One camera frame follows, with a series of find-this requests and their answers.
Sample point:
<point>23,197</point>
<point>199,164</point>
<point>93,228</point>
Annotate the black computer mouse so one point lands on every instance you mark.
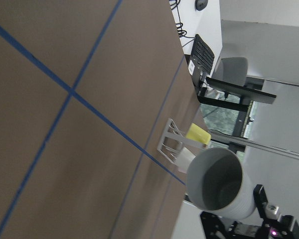
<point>200,4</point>

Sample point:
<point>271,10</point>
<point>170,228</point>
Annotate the black monitor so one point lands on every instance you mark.
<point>232,89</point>

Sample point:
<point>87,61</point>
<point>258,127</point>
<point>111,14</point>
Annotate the grey plastic cup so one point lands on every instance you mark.
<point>216,183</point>

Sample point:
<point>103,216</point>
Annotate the pink plastic cup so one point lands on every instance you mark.
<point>182,170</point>

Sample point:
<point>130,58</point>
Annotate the black keyboard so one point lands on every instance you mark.
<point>203,54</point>

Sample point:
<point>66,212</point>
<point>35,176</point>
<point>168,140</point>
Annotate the grey office chair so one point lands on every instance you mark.
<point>232,70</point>

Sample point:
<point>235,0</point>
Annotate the white plastic cup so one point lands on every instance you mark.
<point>184,159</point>

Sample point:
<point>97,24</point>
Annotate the yellow plastic cup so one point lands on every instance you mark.
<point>198,134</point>

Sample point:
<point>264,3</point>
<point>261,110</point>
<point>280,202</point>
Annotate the white wire cup rack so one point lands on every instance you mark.
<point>173,140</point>

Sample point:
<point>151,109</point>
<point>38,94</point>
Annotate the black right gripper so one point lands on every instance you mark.
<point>275,225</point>

